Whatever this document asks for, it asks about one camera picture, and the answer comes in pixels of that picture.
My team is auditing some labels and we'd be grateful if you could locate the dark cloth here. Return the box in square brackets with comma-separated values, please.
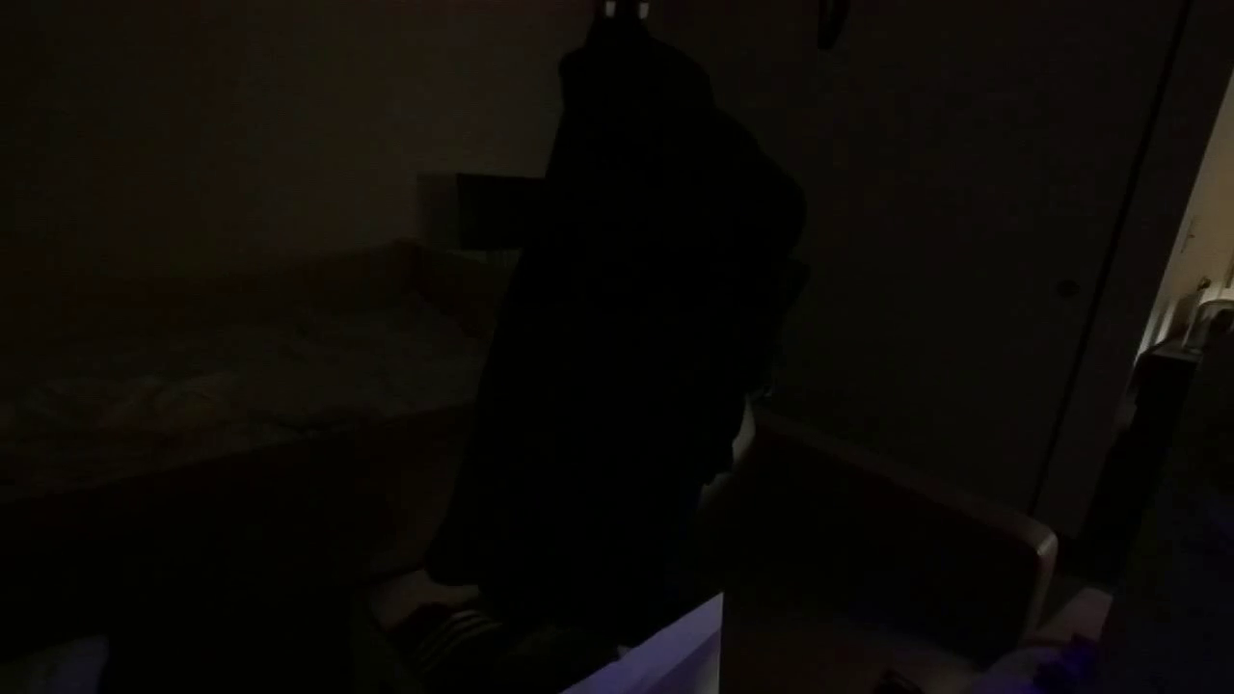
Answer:
[429, 18, 804, 636]

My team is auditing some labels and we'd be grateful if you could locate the sofa bed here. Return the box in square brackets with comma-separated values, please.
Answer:
[0, 241, 514, 605]

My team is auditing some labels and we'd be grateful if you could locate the cardboard box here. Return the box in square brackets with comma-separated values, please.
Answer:
[717, 419, 1061, 694]

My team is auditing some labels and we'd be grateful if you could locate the striped shoe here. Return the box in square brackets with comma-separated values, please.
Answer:
[388, 605, 514, 691]

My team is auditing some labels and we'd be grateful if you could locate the closet door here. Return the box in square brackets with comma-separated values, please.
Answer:
[776, 0, 1230, 511]

